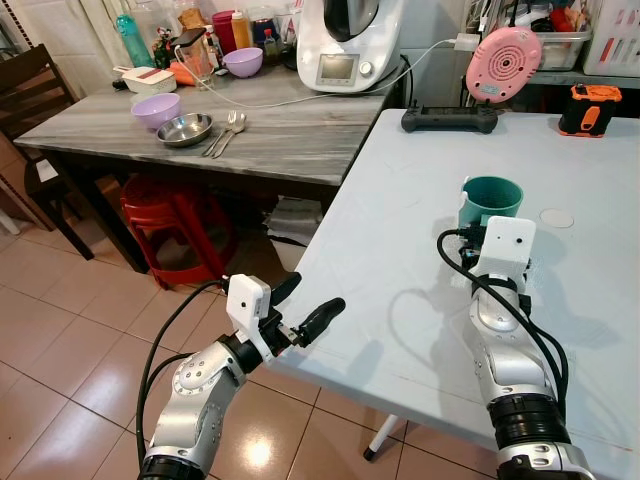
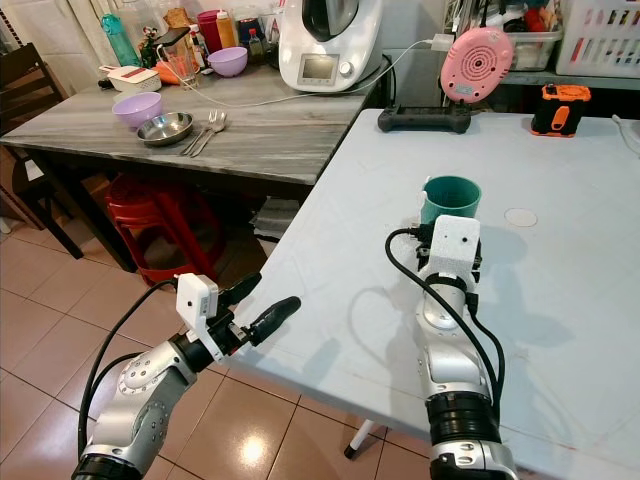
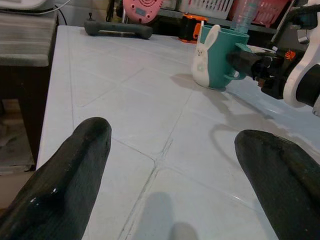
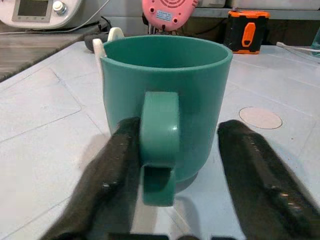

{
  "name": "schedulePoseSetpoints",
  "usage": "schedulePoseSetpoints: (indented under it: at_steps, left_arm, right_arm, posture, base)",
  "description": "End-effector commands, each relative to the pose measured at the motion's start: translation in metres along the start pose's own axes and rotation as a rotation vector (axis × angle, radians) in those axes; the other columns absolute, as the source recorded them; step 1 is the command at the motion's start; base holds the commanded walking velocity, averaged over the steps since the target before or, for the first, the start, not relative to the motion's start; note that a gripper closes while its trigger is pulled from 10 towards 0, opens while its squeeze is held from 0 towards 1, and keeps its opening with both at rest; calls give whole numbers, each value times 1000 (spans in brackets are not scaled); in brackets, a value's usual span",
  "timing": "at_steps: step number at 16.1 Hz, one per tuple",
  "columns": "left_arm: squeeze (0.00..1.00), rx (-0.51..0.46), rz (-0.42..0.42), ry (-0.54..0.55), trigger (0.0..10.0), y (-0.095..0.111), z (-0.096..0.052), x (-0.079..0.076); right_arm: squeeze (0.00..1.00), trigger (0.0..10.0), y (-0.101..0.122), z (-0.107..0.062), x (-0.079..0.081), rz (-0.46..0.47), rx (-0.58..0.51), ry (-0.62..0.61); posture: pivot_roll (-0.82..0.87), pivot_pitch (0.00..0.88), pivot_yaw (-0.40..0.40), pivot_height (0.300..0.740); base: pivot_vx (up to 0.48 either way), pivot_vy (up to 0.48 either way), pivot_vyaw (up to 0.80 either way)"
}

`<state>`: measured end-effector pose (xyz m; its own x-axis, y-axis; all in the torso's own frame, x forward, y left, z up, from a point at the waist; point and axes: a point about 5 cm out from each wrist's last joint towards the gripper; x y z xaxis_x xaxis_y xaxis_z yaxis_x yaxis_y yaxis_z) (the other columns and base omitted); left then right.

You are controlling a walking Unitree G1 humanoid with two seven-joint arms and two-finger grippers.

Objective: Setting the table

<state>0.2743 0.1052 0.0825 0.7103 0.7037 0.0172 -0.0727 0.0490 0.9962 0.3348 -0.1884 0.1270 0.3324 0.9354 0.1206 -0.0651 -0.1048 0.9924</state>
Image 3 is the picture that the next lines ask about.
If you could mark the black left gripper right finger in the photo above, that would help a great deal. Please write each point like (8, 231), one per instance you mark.
(282, 180)

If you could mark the teal mug with white rabbit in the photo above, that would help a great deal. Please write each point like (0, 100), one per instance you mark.
(220, 57)

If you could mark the clear plastic measuring cup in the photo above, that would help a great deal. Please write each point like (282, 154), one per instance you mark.
(243, 16)

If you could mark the white appliance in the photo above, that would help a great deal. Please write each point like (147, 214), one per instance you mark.
(21, 3)

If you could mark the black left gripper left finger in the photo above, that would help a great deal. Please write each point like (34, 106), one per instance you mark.
(62, 175)

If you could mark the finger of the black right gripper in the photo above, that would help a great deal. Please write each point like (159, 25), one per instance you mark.
(241, 62)

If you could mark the grey dumbbell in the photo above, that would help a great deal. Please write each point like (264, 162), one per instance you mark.
(117, 29)

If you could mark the dark wooden cabinet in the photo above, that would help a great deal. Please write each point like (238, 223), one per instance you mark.
(30, 95)

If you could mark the orange and black container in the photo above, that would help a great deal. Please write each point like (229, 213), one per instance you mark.
(191, 28)

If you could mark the grey striped cushion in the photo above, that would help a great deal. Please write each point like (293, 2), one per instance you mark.
(25, 37)

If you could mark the pink round kitchen scale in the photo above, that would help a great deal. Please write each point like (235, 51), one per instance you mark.
(142, 10)

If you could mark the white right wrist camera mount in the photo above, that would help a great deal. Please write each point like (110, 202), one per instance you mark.
(300, 70)

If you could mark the white plastic basket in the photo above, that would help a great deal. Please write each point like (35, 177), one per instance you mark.
(208, 7)

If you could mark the pink plastic basket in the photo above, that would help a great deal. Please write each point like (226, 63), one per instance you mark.
(268, 12)

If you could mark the grey metal shelf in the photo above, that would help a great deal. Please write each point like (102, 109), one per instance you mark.
(220, 22)

